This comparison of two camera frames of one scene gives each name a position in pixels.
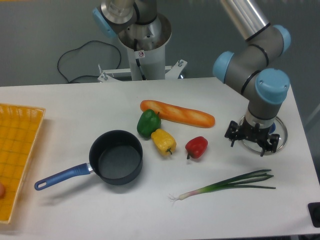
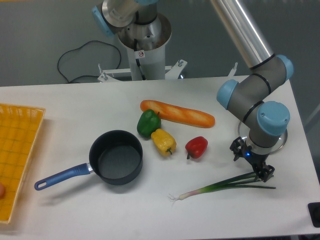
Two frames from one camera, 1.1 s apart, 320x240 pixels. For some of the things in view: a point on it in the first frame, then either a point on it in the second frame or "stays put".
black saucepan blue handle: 116,157 stays put
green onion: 240,181 stays put
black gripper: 257,134 -> 252,158
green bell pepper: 149,121 stays put
